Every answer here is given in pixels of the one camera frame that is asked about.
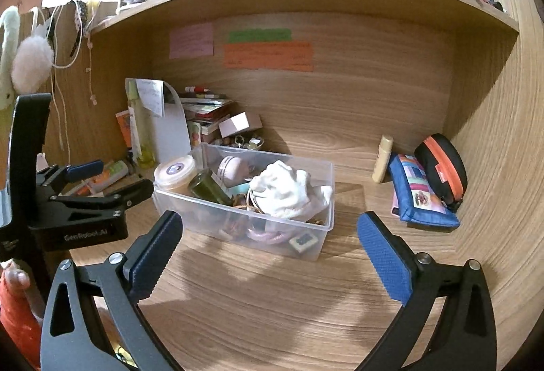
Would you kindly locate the olive green jar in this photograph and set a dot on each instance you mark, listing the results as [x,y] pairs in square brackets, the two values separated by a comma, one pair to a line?
[206,185]

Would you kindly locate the orange white tube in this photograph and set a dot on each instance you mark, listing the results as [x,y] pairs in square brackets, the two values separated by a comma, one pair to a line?
[112,173]

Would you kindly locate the pink phone under pouch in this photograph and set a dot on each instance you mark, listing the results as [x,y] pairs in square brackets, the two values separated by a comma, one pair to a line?
[395,206]

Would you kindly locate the yellow green bottle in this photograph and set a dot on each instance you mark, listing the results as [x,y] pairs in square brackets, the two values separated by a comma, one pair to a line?
[142,146]

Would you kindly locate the white bowl of trinkets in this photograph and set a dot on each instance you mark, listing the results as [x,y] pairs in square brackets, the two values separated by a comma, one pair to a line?
[244,141]

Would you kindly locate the green sticky note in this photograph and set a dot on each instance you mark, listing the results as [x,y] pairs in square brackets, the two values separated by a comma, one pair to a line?
[260,35]

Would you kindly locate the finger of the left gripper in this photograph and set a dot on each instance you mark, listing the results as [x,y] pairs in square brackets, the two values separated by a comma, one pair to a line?
[55,178]
[113,205]

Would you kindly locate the stack of books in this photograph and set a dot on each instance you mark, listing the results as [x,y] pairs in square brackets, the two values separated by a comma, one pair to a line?
[204,110]

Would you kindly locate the person's left hand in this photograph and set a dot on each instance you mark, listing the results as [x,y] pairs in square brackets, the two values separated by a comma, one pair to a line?
[20,284]

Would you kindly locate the pink sticky note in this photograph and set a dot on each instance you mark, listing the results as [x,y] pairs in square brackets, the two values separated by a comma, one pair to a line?
[191,42]

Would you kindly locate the cream lotion bottle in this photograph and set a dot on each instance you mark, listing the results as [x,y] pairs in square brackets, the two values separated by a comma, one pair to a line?
[382,160]

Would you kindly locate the white magazine file holder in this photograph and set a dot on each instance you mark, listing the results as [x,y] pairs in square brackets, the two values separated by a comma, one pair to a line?
[167,122]

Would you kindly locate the blue patchwork pencil pouch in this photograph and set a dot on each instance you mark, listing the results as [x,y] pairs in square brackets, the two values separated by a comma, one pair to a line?
[418,203]

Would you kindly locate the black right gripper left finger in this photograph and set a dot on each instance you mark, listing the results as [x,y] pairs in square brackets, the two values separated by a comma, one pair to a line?
[73,337]

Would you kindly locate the black orange zip case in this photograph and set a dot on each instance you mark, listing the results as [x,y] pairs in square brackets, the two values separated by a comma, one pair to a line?
[444,169]

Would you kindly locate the white tape roll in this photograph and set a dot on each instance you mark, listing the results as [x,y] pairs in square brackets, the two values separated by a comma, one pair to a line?
[175,176]

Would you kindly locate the pale green plush toy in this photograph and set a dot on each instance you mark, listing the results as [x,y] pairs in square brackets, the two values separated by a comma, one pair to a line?
[10,23]

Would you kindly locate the clear plastic storage bin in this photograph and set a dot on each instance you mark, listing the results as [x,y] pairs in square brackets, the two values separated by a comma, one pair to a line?
[244,224]

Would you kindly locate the orange sleeve forearm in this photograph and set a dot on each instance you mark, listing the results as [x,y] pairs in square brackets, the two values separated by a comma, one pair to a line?
[20,325]

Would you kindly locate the pink round jar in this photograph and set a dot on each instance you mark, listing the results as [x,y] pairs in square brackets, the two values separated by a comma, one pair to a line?
[234,170]

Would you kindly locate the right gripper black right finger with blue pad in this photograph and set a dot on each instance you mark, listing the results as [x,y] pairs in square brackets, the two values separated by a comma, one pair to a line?
[464,337]

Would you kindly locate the white fluffy pompom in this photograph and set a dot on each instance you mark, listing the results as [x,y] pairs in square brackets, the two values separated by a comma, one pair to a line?
[32,65]

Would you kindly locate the white cardboard box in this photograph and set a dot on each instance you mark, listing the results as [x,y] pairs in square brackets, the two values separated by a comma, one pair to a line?
[241,123]

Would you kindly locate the white drawstring cloth bag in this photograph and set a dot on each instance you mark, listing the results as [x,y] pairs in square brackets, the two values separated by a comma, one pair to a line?
[284,192]

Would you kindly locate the orange sticky note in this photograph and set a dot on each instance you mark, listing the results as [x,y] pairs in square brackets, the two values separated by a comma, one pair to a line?
[280,55]

